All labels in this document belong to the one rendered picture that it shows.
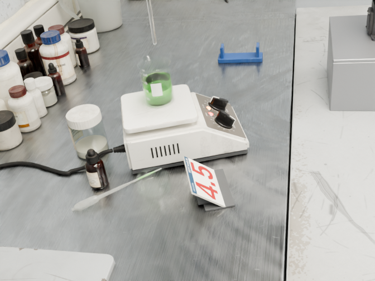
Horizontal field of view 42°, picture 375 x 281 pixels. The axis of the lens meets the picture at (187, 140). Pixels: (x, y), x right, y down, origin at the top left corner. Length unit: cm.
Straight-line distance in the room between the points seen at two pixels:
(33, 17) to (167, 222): 76
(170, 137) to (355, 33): 41
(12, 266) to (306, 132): 52
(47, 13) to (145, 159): 69
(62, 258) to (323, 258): 34
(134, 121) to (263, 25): 63
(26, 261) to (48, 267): 4
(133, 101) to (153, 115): 6
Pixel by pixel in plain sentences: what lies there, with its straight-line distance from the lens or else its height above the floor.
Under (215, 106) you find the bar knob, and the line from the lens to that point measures 86.
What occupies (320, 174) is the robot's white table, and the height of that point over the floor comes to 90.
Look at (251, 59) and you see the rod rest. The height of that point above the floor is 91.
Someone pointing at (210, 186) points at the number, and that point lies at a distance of 74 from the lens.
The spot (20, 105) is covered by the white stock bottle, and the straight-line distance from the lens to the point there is 98.
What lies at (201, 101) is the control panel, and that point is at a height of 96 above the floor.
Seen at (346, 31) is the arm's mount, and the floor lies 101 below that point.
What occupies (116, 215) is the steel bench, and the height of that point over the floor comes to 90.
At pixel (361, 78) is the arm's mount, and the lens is 92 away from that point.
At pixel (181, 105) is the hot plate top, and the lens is 81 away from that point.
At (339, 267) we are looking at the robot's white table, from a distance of 66.
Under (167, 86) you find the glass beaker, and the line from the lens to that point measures 80.
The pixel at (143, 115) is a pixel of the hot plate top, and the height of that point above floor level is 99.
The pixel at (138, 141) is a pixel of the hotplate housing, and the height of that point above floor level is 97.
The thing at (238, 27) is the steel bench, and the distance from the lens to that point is 133.
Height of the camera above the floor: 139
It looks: 34 degrees down
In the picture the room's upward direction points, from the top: 8 degrees counter-clockwise
